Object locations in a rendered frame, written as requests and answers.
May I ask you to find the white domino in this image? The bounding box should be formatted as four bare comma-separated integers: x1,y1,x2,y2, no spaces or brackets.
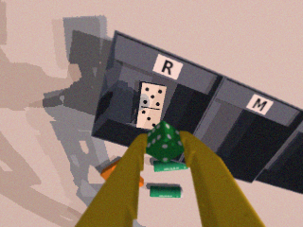
136,82,167,130

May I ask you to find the dark grey bin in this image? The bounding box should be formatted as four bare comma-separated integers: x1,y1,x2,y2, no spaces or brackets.
91,30,303,195

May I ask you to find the green die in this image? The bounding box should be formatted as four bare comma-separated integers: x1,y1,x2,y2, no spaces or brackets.
146,120,185,163

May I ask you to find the green aa battery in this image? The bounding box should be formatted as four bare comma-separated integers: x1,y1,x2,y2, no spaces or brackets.
150,185,183,198
153,160,189,172

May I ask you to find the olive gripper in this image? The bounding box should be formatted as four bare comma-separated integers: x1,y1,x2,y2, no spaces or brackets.
75,131,265,227

